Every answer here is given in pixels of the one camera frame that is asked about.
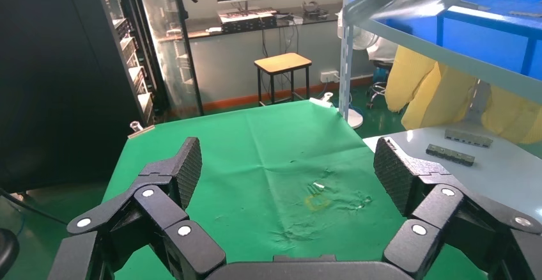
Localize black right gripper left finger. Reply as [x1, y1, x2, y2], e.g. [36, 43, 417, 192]
[47, 137, 228, 280]

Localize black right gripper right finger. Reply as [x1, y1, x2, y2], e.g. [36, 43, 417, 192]
[373, 137, 542, 280]

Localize grey metal connector strip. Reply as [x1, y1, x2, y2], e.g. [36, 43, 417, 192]
[444, 128, 495, 150]
[425, 143, 476, 168]

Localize silver binder clip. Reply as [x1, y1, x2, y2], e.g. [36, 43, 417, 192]
[309, 92, 336, 109]
[127, 121, 156, 139]

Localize green table cloth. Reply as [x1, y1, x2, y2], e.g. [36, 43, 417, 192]
[101, 100, 488, 280]

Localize yellow cloth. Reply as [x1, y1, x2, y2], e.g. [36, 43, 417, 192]
[384, 45, 542, 146]

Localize glass cabinet door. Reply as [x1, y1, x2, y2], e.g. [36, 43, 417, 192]
[135, 0, 204, 120]

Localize black office chair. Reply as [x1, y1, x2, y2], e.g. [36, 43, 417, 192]
[366, 59, 394, 111]

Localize black round object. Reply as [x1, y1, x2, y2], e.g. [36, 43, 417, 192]
[0, 228, 21, 276]

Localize grey desk with dark top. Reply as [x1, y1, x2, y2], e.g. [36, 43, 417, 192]
[159, 3, 373, 114]

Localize black stand pole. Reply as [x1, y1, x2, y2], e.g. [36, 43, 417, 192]
[169, 0, 205, 117]

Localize black server cabinet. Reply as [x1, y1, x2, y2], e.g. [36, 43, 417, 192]
[0, 0, 170, 194]

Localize white garment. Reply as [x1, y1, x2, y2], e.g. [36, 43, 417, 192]
[367, 36, 399, 64]

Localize white metal shelf rack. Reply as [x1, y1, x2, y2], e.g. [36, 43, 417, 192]
[338, 0, 542, 124]

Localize blue plastic bin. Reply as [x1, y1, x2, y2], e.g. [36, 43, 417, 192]
[381, 0, 542, 82]

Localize wooden top black stool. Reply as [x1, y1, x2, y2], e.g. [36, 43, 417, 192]
[254, 52, 313, 107]

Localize stamped sheet metal plate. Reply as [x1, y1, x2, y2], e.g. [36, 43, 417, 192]
[455, 0, 492, 12]

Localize black equipment box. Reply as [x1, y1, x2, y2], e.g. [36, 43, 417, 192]
[222, 15, 279, 34]

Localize grey tape strip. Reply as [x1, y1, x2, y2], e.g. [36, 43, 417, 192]
[507, 10, 542, 19]

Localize white keyboard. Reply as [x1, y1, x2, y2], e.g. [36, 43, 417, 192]
[217, 8, 279, 24]

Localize dark headset device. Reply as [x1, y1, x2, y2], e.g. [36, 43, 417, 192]
[302, 0, 330, 20]

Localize black floor cable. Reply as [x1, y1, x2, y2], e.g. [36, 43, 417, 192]
[0, 188, 68, 226]

